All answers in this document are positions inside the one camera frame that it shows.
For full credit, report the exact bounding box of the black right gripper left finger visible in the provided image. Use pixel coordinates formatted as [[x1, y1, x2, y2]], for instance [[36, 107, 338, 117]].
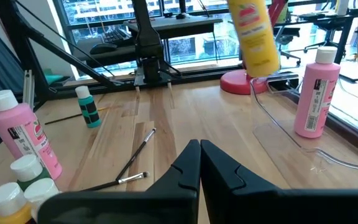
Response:
[[37, 139, 201, 224]]

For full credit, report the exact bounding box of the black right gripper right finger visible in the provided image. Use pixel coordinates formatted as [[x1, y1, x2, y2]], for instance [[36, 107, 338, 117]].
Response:
[[201, 139, 358, 224]]

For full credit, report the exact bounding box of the teal small paint bottle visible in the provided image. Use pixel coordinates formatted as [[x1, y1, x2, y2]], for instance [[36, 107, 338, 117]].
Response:
[[75, 85, 103, 129]]

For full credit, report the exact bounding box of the pink large paint bottle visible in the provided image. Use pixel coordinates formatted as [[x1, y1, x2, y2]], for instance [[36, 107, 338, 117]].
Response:
[[0, 89, 63, 180], [293, 45, 342, 139]]

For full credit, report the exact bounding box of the yellow large paint bottle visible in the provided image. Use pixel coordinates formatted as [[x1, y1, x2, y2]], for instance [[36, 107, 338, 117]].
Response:
[[227, 0, 281, 78]]

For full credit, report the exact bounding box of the white small paint bottle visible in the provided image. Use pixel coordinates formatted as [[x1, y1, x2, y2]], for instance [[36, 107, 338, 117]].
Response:
[[23, 177, 61, 218]]

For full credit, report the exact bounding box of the green small paint bottle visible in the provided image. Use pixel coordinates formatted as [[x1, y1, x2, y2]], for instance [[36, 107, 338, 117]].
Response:
[[10, 154, 53, 191]]

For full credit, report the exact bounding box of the yellow small paint bottle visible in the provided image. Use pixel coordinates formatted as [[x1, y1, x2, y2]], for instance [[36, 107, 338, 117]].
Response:
[[0, 182, 34, 224]]

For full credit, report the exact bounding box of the clear plastic organizer bin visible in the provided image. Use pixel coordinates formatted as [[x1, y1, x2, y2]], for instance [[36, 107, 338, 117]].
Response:
[[249, 73, 358, 172]]

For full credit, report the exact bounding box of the red desk lamp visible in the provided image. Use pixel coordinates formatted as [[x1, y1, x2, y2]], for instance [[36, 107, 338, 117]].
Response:
[[219, 0, 289, 96]]

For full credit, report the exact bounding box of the teal cloth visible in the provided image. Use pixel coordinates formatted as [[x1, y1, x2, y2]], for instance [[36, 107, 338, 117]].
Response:
[[44, 73, 73, 86]]

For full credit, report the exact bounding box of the silver aluminium profile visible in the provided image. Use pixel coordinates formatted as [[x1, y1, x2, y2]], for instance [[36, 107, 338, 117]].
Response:
[[22, 70, 36, 110]]

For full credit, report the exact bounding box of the grey side desk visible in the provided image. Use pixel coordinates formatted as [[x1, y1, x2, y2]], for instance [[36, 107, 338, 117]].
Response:
[[71, 37, 142, 68]]

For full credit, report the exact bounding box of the black computer mouse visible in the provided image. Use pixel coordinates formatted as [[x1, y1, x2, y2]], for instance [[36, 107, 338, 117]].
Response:
[[89, 42, 118, 55]]

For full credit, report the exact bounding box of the black diagonal strut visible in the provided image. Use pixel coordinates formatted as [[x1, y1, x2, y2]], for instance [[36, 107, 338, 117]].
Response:
[[0, 0, 124, 88]]

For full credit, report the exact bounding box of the black office chair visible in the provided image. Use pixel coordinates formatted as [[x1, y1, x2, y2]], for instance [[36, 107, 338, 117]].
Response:
[[303, 15, 343, 56], [272, 26, 303, 67]]

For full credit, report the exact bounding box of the black keyboard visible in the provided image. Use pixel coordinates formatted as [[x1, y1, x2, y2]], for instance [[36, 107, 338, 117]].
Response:
[[101, 28, 133, 45]]

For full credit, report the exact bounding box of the large window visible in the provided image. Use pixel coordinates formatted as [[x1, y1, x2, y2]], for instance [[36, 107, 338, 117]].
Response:
[[53, 0, 244, 74]]

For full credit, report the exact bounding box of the black work table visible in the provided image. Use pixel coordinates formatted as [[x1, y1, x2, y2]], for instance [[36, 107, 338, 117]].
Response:
[[273, 7, 358, 65]]

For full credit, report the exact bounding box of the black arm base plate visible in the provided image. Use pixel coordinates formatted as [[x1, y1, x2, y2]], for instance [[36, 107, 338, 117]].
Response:
[[133, 67, 174, 88]]

